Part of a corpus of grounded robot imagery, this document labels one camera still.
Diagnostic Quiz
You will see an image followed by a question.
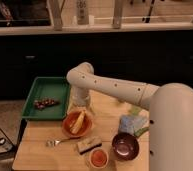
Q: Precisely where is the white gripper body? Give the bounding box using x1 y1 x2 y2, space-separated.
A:
72 96 90 110

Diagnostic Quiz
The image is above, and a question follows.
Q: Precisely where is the yellow banana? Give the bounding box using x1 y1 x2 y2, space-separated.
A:
70 111 86 134

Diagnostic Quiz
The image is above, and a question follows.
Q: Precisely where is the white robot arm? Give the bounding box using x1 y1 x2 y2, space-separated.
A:
66 62 193 171

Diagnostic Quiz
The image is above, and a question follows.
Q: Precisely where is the red bowl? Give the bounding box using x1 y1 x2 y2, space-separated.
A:
62 110 92 138

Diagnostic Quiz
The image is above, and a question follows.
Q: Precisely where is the dark purple bowl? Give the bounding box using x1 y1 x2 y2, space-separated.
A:
112 132 139 161

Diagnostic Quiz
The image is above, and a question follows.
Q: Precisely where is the green plastic tray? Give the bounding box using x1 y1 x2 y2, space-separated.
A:
22 77 71 121

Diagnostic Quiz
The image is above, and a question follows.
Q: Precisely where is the bunch of red grapes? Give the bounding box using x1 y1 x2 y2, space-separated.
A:
34 98 59 110

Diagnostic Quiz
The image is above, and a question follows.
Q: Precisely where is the brown sponge block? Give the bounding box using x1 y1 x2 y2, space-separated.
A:
77 136 102 155

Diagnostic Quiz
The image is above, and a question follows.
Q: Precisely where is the silver fork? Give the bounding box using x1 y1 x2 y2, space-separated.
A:
45 138 76 147

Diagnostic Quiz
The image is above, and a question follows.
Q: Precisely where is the white cup orange inside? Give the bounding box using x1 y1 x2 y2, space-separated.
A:
88 148 108 169

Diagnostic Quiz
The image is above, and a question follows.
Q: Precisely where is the blue green cloth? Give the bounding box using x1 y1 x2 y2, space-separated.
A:
118 106 149 138

